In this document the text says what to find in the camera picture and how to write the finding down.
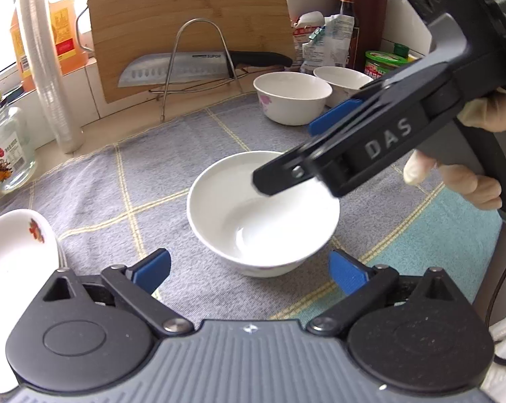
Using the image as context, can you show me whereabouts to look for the white bowl pink flowers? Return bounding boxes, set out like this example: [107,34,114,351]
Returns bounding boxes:
[186,151,340,278]

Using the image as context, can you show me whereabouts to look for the gloved right hand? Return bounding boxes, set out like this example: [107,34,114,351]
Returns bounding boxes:
[402,87,506,211]

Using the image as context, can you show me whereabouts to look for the large white bowl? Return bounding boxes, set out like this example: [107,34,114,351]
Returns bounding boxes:
[253,72,332,127]

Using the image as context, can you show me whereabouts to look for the far white bowl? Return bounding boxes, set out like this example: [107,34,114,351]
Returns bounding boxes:
[313,66,373,108]

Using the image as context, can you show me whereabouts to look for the grey checked dish mat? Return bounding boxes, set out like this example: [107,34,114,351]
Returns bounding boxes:
[0,95,502,322]

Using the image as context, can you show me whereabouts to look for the white seasoning bag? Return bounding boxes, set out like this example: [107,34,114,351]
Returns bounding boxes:
[291,11,324,64]
[300,14,340,74]

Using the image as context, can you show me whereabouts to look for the green lid sauce jar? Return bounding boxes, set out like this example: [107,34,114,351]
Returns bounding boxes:
[364,51,409,79]

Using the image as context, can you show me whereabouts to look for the dark soy sauce bottle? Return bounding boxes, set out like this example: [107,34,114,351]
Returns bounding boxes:
[335,0,360,69]

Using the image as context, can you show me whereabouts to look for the large glass jar yellow lid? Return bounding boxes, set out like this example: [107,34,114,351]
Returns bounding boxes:
[0,91,37,194]

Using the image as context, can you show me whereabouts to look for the bamboo cutting board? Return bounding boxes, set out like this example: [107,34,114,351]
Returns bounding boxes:
[88,0,295,103]

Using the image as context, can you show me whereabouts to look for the orange oil bottle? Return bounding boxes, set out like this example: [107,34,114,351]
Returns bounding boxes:
[10,0,88,92]

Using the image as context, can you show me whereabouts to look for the stack of plastic cups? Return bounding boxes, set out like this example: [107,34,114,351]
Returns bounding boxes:
[15,0,84,154]

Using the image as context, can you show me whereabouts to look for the kitchen knife black handle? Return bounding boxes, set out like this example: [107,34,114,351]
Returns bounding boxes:
[117,49,294,89]

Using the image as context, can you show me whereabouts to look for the metal wire rack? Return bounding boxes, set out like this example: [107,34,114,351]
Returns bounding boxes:
[157,17,244,123]

